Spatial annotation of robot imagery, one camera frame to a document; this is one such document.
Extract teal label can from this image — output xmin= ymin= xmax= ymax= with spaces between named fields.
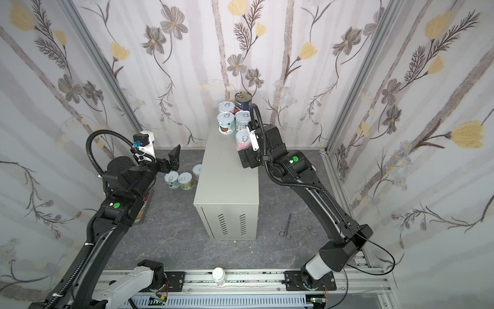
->
xmin=163 ymin=171 xmax=180 ymax=189
xmin=235 ymin=111 xmax=251 ymax=131

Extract white lid can front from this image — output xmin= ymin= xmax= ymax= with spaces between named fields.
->
xmin=216 ymin=112 xmax=235 ymax=135

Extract pink label can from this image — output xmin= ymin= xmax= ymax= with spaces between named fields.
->
xmin=218 ymin=101 xmax=235 ymax=114

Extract dark blue tomato can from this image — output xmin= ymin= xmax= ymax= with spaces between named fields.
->
xmin=234 ymin=91 xmax=252 ymax=113

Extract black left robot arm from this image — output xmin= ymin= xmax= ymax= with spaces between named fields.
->
xmin=30 ymin=130 xmax=181 ymax=308

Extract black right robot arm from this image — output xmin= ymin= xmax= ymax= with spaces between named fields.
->
xmin=239 ymin=104 xmax=373 ymax=290

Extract green label can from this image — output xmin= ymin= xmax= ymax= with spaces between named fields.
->
xmin=178 ymin=172 xmax=194 ymax=190

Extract grey metal cabinet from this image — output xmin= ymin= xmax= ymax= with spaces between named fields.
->
xmin=194 ymin=107 xmax=259 ymax=241

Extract metal scissors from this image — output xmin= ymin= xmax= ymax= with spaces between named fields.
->
xmin=279 ymin=213 xmax=292 ymax=240
xmin=297 ymin=225 xmax=319 ymax=242

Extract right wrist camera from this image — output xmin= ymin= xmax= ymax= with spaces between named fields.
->
xmin=249 ymin=130 xmax=259 ymax=152

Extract white knob on rail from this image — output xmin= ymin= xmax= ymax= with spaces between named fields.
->
xmin=212 ymin=267 xmax=226 ymax=286

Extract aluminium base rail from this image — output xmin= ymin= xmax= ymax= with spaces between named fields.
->
xmin=73 ymin=268 xmax=398 ymax=309

